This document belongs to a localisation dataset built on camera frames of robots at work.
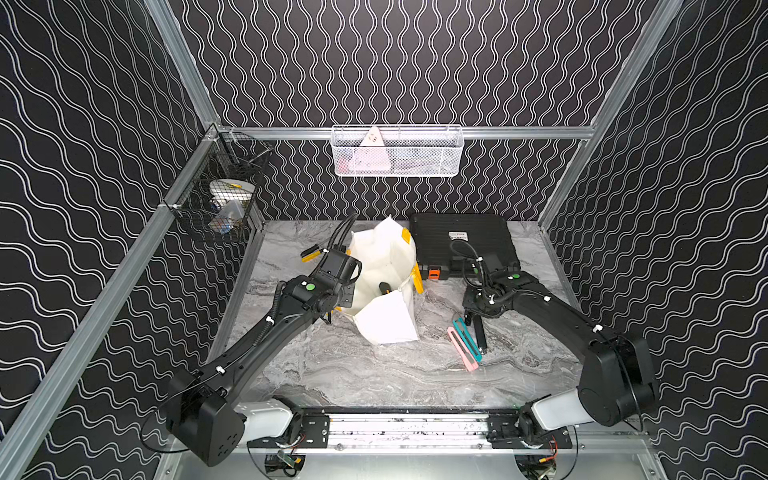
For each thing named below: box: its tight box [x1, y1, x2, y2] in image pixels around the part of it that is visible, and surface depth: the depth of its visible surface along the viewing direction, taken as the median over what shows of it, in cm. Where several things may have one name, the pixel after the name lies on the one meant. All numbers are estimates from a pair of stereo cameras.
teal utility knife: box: [452, 317, 483, 362], surface depth 92 cm
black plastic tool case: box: [409, 213, 521, 280], surface depth 108 cm
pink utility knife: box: [448, 326, 479, 372], surface depth 89 cm
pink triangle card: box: [348, 126, 391, 172], surface depth 92 cm
